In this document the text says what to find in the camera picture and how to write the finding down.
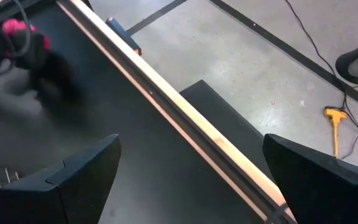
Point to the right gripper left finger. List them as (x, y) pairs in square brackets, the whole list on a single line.
[(79, 189)]

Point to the blue bar clamp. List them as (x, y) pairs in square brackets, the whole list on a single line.
[(121, 32)]

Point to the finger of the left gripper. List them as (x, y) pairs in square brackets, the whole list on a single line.
[(30, 51)]

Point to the black flat base plate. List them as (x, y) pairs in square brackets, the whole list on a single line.
[(222, 124)]

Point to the red bell pepper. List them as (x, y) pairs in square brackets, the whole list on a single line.
[(12, 26)]

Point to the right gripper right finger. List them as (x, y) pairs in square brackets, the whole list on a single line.
[(319, 193)]

